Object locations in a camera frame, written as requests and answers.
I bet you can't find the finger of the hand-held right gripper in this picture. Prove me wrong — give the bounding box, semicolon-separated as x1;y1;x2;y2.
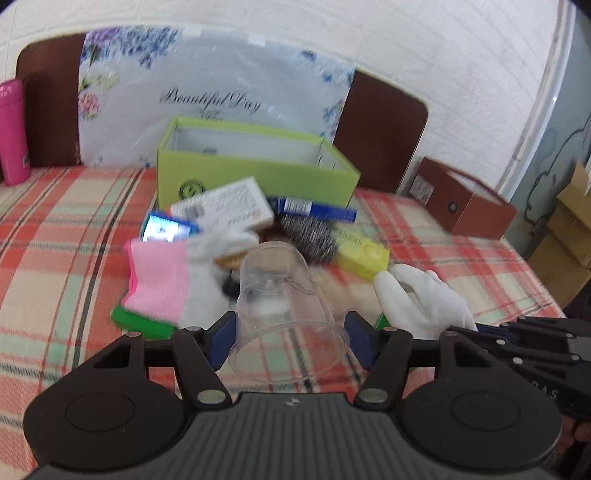
501;317;574;340
446;325;581;370

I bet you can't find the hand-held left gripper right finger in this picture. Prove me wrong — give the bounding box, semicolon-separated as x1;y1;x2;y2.
344;311;497;409

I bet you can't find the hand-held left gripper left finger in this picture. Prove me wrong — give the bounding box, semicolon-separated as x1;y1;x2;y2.
92;311;238;409

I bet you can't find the clear plastic cup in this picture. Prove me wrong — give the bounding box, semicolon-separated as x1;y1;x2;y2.
228;241;352;381

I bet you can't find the white medicine box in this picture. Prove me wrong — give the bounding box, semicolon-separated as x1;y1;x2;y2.
171;176;274;232

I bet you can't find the light green cardboard box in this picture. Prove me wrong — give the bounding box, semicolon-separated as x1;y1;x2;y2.
157;117;361;213

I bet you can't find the person's right hand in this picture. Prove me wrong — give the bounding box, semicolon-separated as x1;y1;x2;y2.
560;416;591;463

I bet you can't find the plain cardboard box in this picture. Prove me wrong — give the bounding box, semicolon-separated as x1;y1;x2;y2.
526;203;591;310
556;159;591;224

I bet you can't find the white glove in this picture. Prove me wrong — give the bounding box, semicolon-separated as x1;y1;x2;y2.
373;264;477;343

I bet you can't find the white cloth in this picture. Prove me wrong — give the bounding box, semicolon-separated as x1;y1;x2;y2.
178;231;259;329

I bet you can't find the yellow flat box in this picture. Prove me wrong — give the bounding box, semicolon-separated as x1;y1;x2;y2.
332;224;391;282

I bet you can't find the bright green sponge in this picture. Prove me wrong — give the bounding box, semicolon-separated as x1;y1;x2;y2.
111;304;178;337

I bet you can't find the pink cloth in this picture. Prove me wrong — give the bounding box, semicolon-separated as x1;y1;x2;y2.
124;239;190;322

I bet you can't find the steel wool scrubber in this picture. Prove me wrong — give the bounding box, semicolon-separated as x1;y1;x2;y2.
276;215;341;267

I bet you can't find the dark blue flat box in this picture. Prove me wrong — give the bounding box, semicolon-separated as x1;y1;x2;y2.
268;195;358;223

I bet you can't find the plaid blanket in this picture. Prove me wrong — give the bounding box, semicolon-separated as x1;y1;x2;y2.
0;165;567;480

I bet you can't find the brown wooden headboard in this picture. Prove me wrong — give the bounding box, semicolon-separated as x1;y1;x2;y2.
16;32;429;195

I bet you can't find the floral plastic bag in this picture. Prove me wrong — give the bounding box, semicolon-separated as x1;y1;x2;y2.
76;27;356;168

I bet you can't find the pink thermos bottle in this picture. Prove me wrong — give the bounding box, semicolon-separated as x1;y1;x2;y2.
0;78;32;186

